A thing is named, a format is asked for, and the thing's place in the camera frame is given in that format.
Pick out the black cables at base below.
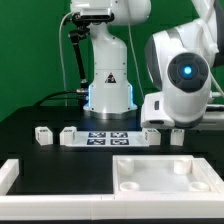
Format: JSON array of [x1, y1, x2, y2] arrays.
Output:
[[33, 87, 89, 108]]

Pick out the white square tabletop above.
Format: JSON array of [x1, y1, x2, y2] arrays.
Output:
[[113, 155, 224, 194]]

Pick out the white marker base plate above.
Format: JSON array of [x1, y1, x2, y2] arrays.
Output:
[[66, 131, 149, 147]]

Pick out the camera on black mount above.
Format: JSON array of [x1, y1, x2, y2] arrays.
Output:
[[69, 9, 115, 88]]

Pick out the white U-shaped obstacle fence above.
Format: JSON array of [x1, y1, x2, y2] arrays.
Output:
[[0, 159, 224, 220]]

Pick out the white cable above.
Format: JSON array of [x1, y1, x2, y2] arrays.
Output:
[[58, 11, 75, 107]]

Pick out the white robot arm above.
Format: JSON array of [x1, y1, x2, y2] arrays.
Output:
[[70, 0, 224, 130]]

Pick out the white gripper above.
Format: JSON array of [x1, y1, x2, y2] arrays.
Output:
[[139, 91, 224, 132]]

